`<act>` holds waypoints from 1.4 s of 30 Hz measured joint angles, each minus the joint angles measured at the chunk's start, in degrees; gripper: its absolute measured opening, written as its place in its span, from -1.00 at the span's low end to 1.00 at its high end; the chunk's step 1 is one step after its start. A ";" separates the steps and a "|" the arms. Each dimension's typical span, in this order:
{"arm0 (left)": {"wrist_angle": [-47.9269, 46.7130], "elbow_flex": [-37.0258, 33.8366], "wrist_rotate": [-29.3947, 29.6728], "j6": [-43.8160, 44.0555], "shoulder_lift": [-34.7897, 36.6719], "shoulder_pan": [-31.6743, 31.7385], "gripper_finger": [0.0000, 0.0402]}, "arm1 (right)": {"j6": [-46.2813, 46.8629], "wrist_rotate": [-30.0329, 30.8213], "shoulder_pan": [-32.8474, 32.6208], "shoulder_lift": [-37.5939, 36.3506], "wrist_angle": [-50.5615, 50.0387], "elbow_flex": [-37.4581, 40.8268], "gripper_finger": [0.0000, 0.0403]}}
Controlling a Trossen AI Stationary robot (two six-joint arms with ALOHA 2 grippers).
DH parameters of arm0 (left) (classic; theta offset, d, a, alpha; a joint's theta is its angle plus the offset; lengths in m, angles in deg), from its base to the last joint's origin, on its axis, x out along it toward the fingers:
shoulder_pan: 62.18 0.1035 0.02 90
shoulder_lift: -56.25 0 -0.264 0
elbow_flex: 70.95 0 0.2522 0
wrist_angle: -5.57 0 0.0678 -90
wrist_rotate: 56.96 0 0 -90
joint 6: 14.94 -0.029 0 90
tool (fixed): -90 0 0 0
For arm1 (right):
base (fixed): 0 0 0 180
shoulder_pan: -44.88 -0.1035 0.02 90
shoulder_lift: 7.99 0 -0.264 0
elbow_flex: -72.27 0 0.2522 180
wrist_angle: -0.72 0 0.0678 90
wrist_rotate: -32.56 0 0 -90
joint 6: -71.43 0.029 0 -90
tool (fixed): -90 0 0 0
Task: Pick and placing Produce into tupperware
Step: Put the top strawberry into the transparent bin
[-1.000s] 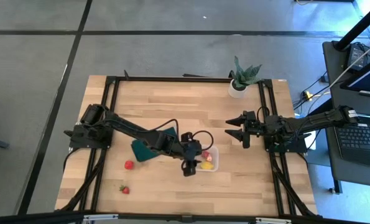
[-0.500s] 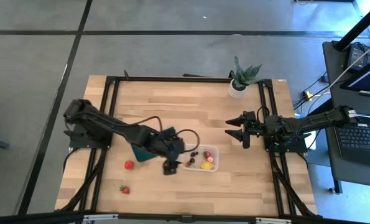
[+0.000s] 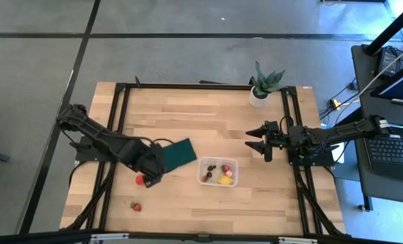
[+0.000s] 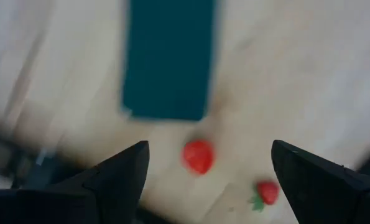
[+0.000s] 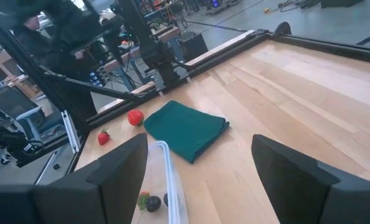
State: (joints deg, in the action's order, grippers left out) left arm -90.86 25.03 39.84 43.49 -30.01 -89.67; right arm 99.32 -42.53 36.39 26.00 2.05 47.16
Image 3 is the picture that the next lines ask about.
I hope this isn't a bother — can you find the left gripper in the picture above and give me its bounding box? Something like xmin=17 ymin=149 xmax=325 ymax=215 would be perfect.
xmin=135 ymin=143 xmax=167 ymax=189

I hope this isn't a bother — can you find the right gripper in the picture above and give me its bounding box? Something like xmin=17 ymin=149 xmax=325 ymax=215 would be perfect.
xmin=245 ymin=120 xmax=292 ymax=163

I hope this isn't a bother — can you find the clear plastic tupperware container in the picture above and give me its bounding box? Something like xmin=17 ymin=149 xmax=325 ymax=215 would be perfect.
xmin=196 ymin=156 xmax=240 ymax=188

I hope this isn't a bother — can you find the yellow toy lemon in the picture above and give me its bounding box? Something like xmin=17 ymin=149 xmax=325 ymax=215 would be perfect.
xmin=217 ymin=175 xmax=235 ymax=186

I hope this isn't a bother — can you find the dark green cloth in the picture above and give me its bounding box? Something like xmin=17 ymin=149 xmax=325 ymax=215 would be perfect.
xmin=161 ymin=137 xmax=198 ymax=174

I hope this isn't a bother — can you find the potted plant white pot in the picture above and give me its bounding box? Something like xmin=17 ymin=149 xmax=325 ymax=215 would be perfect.
xmin=247 ymin=60 xmax=287 ymax=108

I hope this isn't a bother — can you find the black aluminium crossbar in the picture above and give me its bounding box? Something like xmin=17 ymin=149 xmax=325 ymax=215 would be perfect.
xmin=0 ymin=229 xmax=403 ymax=244

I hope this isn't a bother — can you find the black laptop computer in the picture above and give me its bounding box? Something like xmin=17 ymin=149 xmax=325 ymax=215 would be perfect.
xmin=362 ymin=127 xmax=403 ymax=183

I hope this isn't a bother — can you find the black desk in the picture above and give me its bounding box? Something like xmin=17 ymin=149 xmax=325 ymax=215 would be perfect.
xmin=335 ymin=43 xmax=403 ymax=213

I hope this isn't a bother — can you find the computer monitor blue screen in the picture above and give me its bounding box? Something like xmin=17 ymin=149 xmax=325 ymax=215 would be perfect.
xmin=370 ymin=57 xmax=403 ymax=109

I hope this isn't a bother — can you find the black power adapter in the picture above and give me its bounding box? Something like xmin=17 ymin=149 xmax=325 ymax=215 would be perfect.
xmin=377 ymin=46 xmax=403 ymax=78

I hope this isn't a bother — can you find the black metal pole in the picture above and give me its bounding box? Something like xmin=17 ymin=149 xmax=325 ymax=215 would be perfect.
xmin=362 ymin=0 xmax=403 ymax=56

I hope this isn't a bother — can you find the black aluminium table frame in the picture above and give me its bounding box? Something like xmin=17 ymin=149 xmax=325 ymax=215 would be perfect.
xmin=60 ymin=80 xmax=347 ymax=238

